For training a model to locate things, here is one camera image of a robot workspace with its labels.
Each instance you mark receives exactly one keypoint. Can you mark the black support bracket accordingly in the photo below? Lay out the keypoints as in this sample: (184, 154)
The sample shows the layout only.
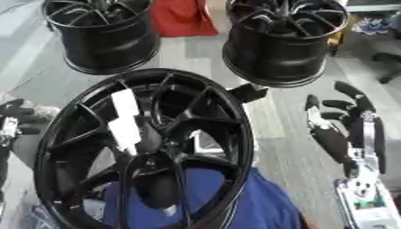
(249, 93)

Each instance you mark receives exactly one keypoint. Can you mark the blue and white bag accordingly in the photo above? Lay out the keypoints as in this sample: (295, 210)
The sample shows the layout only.
(373, 25)

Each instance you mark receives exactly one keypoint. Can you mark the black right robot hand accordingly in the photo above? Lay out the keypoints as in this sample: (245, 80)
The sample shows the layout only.
(334, 143)

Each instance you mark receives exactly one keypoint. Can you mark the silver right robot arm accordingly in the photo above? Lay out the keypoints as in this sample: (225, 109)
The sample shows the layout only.
(365, 205)

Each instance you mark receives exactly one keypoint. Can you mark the black wheel rim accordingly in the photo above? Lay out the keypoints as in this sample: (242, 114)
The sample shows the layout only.
(276, 56)
(109, 44)

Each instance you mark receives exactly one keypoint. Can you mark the red cloth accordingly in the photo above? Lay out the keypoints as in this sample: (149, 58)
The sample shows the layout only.
(180, 18)

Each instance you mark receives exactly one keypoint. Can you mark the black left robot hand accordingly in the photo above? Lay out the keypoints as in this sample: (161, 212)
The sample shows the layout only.
(21, 114)

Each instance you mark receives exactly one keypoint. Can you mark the large black spoked wheel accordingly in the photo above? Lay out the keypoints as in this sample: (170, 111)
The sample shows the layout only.
(211, 119)

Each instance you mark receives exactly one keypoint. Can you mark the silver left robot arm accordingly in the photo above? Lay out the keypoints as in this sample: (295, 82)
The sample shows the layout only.
(6, 134)

